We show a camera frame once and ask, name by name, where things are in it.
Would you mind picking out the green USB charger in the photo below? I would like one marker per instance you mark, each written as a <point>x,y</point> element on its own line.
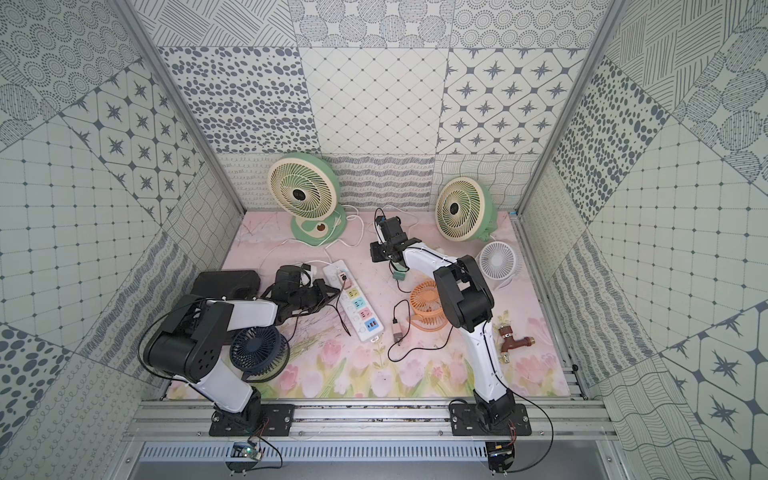
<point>397,273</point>

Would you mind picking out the large green fan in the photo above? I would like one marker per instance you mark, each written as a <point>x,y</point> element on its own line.
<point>465,211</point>
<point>306,187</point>

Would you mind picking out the white power strip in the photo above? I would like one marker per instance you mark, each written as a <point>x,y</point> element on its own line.
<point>364,321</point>

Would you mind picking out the large green fan right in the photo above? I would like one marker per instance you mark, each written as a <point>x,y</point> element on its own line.
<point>465,211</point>

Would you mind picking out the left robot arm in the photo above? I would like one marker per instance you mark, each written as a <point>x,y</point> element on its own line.
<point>223,337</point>

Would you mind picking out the brown pink handheld fan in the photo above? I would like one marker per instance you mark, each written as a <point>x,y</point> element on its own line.
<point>509,342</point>

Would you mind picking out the dark blue small fan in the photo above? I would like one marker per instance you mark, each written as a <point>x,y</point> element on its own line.
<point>259,353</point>

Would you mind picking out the black box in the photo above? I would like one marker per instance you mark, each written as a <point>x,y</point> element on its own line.
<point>228,284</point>

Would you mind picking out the orange small fan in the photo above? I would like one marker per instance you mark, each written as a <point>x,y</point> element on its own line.
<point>426,306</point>

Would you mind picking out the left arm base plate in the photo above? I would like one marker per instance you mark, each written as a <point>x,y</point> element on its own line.
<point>256,419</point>

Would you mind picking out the small white desk fan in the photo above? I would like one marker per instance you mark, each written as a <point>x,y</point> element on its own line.
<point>499,261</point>

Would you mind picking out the aluminium rail frame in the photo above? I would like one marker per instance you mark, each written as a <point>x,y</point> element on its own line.
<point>369,420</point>

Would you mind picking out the large green fan left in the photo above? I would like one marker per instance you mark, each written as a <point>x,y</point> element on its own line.
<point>306,187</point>

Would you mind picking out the floral pink table mat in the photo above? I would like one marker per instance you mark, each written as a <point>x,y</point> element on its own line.
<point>329,361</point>

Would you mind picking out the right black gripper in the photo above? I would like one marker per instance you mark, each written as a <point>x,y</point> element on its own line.
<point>375,253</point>

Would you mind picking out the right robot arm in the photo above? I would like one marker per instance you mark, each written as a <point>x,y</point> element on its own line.
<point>467,303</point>

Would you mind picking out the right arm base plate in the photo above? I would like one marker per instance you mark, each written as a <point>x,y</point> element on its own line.
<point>470,420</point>

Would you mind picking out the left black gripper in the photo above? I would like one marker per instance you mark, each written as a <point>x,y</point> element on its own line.
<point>315,291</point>

